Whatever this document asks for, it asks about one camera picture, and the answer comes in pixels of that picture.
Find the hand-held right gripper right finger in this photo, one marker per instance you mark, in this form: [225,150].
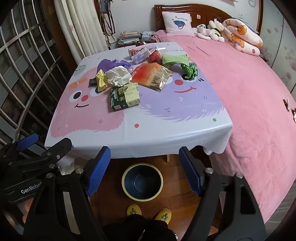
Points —
[190,171]

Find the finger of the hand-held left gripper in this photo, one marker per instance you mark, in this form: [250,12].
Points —
[57,148]
[27,141]

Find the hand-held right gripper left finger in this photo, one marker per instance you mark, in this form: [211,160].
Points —
[99,171]

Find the dark blue waste bin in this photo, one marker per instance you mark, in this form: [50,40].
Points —
[142,183]

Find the small dark wrapper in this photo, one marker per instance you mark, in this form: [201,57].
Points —
[93,81]

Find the green tea box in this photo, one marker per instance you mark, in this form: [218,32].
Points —
[124,97]

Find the yellow paper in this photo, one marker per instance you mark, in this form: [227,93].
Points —
[101,81]

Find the white paper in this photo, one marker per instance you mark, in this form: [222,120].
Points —
[118,76]

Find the purple plastic bag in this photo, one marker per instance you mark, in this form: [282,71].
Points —
[108,64]

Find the green paper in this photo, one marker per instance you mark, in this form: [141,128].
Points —
[189,71]

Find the orange snack packet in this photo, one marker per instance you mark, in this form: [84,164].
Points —
[148,74]

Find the green packet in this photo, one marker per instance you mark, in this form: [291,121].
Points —
[173,60]

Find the red packet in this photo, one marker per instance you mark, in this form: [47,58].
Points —
[155,56]

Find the red and white box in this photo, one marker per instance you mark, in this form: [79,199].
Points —
[135,50]

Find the person's left hand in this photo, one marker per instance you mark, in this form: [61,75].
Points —
[27,207]

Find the wooden table leg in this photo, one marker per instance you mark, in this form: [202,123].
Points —
[168,158]

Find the yellow embroidered slipper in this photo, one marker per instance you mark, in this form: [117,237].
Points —
[163,216]
[134,210]

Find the cartoon printed tablecloth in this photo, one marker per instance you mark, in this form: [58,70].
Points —
[161,120]

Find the metal window grille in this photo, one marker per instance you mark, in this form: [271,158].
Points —
[30,69]

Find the person's legs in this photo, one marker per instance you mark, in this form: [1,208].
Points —
[143,229]

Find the pink bedspread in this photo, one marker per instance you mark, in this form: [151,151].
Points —
[242,92]

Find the clothes peg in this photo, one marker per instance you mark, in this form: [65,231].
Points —
[286,104]

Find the cream curtain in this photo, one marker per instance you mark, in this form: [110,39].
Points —
[81,27]

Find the beige handbag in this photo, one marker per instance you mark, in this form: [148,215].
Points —
[109,34]

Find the wooden nightstand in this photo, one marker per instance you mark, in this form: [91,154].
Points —
[138,44]

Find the stack of books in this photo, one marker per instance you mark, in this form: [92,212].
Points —
[128,37]

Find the light blue box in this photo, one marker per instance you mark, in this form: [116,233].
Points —
[145,36]

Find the rolled bear print quilt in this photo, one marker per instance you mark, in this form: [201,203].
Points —
[242,37]

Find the white plush toy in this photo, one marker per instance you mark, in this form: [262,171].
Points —
[216,29]

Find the pink cartoon pillow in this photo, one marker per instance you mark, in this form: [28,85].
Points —
[178,23]

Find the grey handbag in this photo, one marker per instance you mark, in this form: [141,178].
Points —
[105,5]

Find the white floral wardrobe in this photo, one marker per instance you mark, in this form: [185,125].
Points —
[282,46]

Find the wooden headboard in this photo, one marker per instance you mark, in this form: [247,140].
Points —
[203,11]

